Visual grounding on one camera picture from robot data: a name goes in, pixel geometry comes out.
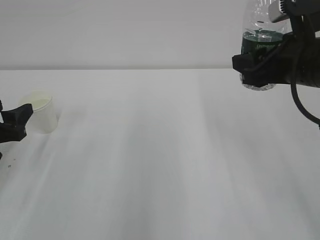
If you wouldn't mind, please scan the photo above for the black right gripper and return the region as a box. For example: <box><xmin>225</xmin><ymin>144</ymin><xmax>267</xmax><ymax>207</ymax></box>
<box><xmin>232</xmin><ymin>35</ymin><xmax>320</xmax><ymax>88</ymax></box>

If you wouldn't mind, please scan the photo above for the white paper cup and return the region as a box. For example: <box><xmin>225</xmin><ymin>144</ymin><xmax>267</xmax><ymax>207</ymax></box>
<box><xmin>19</xmin><ymin>91</ymin><xmax>58</xmax><ymax>134</ymax></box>

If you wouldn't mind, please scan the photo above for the clear water bottle green label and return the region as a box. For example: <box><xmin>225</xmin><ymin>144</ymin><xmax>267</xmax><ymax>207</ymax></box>
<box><xmin>239</xmin><ymin>0</ymin><xmax>292</xmax><ymax>92</ymax></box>

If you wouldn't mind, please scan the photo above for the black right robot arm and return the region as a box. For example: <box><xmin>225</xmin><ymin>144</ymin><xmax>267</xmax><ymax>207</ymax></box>
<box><xmin>232</xmin><ymin>31</ymin><xmax>320</xmax><ymax>91</ymax></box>

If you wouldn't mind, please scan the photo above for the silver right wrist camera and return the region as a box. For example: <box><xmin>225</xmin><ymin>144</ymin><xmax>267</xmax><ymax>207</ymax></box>
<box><xmin>268</xmin><ymin>0</ymin><xmax>290</xmax><ymax>24</ymax></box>

